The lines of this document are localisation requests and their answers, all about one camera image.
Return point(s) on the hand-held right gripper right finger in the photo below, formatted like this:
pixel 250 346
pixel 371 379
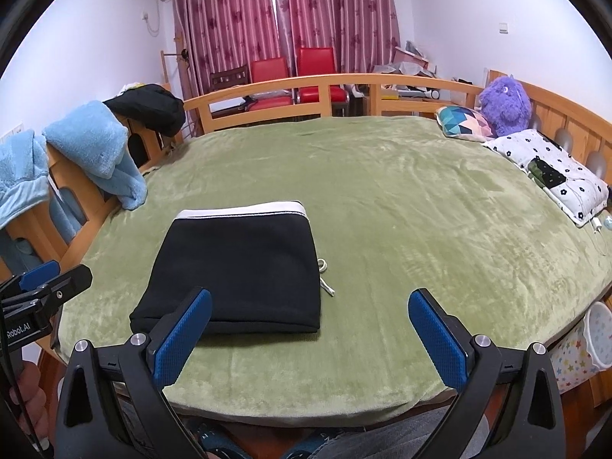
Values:
pixel 437 339

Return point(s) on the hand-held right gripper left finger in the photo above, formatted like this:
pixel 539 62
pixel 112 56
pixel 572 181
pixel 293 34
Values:
pixel 184 330

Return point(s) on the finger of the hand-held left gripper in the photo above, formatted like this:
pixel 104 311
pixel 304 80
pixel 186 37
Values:
pixel 74 281
pixel 40 271

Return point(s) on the black pants with white stripe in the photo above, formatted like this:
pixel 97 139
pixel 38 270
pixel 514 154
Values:
pixel 239 267

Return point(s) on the person's left hand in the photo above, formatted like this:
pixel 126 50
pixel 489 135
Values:
pixel 31 401

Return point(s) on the light blue fleece blanket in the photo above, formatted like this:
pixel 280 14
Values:
pixel 91 138
pixel 21 177

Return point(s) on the blue patterned slipper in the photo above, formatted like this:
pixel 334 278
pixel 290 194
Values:
pixel 220 442

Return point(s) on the white star print wastebasket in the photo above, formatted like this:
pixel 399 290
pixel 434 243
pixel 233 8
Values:
pixel 573 354

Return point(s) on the green fleece blanket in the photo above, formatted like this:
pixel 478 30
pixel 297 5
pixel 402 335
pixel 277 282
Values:
pixel 406 191

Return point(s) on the black jacket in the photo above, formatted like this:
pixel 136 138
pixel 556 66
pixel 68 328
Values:
pixel 148 105

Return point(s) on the white flower print pillow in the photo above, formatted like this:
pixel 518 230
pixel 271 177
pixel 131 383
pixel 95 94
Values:
pixel 573 196

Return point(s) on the dark green patterned cloth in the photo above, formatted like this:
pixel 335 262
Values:
pixel 547 172

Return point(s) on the colourful geometric pillow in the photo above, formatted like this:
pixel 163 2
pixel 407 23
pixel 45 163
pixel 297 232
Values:
pixel 464 122

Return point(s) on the wooden coat rack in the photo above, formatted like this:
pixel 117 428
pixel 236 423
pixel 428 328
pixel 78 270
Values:
pixel 166 67

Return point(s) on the purple plush toy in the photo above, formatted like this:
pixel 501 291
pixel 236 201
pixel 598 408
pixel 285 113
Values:
pixel 507 105

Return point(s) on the dark wooden chair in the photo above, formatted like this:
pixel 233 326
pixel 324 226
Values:
pixel 229 79

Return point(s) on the red chair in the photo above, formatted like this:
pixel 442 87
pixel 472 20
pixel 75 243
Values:
pixel 315 64
pixel 270 74

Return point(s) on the cluttered desk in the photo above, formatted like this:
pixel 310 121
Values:
pixel 411 67

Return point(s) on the maroon floral curtain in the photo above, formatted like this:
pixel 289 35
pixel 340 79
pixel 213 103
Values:
pixel 224 14

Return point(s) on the wooden bed frame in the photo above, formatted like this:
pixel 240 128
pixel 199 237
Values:
pixel 326 98

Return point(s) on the white wall outlet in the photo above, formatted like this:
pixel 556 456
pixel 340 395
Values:
pixel 147 16

